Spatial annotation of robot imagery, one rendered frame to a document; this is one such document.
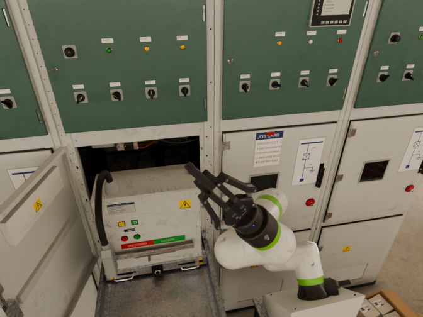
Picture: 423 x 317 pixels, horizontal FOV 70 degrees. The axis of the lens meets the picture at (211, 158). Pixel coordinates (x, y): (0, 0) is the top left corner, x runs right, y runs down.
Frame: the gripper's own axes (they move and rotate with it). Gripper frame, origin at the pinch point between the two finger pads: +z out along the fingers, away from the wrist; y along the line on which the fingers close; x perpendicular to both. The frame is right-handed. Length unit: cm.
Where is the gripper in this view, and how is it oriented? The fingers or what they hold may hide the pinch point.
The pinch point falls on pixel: (200, 177)
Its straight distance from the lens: 58.3
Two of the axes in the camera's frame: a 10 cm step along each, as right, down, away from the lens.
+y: 7.0, -7.2, 0.1
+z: -5.5, -5.5, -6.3
